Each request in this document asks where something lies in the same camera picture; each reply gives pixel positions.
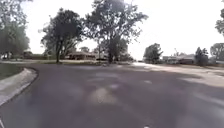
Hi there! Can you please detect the small round tree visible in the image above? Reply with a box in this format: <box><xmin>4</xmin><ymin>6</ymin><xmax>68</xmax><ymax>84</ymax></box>
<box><xmin>143</xmin><ymin>42</ymin><xmax>164</xmax><ymax>64</ymax></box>

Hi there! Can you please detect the grass strip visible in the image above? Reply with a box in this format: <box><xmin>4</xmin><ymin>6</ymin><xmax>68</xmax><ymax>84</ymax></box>
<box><xmin>19</xmin><ymin>58</ymin><xmax>111</xmax><ymax>65</ymax></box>

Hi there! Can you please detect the large leafy tree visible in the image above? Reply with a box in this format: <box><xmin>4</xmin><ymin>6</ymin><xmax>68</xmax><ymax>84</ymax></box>
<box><xmin>0</xmin><ymin>0</ymin><xmax>34</xmax><ymax>61</ymax></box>

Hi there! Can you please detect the tall dark tree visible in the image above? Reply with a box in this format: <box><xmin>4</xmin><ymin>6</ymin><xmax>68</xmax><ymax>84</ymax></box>
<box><xmin>83</xmin><ymin>0</ymin><xmax>150</xmax><ymax>64</ymax></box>

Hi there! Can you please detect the low pale house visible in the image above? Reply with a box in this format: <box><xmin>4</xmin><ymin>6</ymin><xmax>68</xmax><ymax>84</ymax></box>
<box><xmin>162</xmin><ymin>53</ymin><xmax>197</xmax><ymax>66</ymax></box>

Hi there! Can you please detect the large dark tree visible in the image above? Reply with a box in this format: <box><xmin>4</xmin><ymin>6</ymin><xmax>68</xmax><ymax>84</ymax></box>
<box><xmin>39</xmin><ymin>7</ymin><xmax>86</xmax><ymax>64</ymax></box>

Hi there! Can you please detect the grey asphalt road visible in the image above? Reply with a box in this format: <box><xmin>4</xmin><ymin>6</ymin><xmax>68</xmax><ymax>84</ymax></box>
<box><xmin>0</xmin><ymin>61</ymin><xmax>224</xmax><ymax>128</ymax></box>

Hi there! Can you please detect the dark conifer tree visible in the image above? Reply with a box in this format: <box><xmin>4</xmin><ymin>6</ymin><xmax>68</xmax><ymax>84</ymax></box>
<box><xmin>194</xmin><ymin>46</ymin><xmax>210</xmax><ymax>67</ymax></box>

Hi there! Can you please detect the pale concrete kerb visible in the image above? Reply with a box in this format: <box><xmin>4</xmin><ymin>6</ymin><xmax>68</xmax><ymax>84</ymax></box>
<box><xmin>0</xmin><ymin>67</ymin><xmax>38</xmax><ymax>107</ymax></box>

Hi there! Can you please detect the grass verge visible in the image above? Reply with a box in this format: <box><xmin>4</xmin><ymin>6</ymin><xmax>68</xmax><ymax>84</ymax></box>
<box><xmin>0</xmin><ymin>63</ymin><xmax>25</xmax><ymax>81</ymax></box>

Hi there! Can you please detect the low brown house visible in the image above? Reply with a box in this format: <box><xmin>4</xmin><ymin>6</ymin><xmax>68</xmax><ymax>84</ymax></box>
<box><xmin>65</xmin><ymin>50</ymin><xmax>108</xmax><ymax>62</ymax></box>

